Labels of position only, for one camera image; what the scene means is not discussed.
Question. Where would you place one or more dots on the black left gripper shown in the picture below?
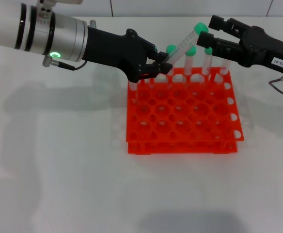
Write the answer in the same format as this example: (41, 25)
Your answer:
(107, 51)

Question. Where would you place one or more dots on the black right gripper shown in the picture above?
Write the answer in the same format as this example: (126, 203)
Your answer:
(265, 48)

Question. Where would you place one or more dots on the orange test tube rack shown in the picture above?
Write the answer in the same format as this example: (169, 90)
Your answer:
(180, 114)

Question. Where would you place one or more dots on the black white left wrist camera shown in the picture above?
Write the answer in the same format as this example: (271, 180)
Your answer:
(44, 11)

